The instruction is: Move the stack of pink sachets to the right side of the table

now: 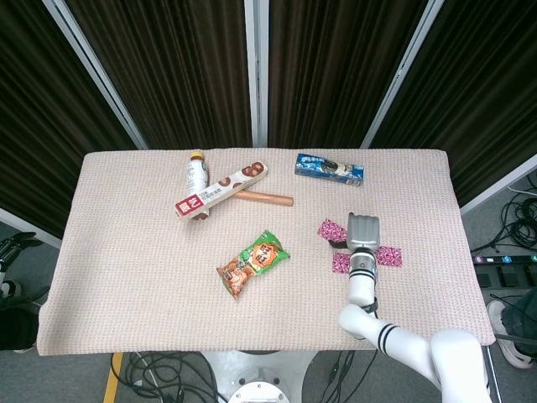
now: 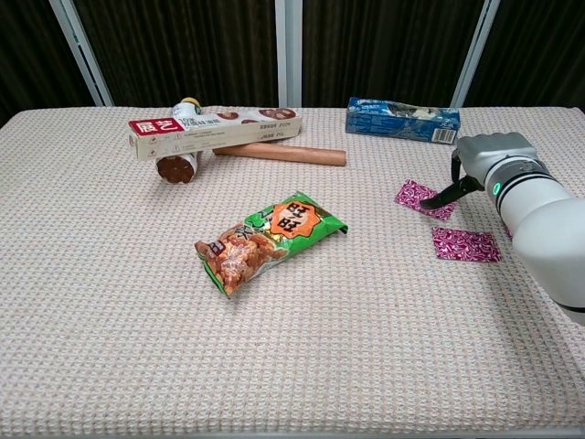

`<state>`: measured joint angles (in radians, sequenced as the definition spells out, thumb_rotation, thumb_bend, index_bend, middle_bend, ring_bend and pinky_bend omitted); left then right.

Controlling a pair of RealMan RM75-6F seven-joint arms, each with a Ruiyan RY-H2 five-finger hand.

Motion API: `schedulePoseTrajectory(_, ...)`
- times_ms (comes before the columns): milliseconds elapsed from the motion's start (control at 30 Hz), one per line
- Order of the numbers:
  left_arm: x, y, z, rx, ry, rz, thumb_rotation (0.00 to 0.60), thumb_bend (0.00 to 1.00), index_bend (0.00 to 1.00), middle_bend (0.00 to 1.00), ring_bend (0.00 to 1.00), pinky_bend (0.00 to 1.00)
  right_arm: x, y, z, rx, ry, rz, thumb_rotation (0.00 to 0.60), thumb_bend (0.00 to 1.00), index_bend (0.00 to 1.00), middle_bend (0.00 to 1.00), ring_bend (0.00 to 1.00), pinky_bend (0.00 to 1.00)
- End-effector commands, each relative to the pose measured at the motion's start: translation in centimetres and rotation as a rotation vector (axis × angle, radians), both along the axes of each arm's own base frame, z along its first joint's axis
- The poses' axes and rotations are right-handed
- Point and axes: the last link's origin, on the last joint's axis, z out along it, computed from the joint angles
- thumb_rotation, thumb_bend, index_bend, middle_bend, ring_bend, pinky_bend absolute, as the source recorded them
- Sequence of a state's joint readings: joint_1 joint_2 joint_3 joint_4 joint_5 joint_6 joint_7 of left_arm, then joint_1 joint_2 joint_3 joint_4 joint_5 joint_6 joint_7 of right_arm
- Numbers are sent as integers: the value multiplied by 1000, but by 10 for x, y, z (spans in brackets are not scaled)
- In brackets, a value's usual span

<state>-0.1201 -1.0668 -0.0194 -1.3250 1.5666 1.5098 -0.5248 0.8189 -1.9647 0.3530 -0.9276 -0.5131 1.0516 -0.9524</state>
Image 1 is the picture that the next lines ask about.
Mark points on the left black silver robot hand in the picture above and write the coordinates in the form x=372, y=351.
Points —
x=17, y=242

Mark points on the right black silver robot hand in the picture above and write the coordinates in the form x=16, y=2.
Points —
x=364, y=231

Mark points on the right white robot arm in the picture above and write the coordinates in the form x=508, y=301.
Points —
x=361, y=285

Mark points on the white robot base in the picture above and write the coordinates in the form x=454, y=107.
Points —
x=256, y=378

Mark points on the blue cookie box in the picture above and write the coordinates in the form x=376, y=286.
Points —
x=327, y=168

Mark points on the dark trouser leg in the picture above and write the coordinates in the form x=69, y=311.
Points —
x=17, y=331
x=522, y=319

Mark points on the pink woven table cloth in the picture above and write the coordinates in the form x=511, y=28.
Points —
x=126, y=273

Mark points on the green snack bag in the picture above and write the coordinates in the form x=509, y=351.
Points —
x=251, y=264

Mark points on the dark brown curtain panel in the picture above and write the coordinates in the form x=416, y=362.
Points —
x=176, y=75
x=335, y=75
x=42, y=126
x=482, y=105

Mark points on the power strip with lit buttons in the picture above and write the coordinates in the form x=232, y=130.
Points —
x=503, y=259

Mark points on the black power strip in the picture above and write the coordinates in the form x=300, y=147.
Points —
x=507, y=277

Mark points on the long white box red label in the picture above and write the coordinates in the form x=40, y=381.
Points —
x=218, y=191

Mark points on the white sneaker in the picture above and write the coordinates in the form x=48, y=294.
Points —
x=498, y=321

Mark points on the yellow floor tape strip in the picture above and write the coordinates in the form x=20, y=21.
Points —
x=112, y=378

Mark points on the white bottle tan cap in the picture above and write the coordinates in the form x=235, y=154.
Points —
x=196, y=176

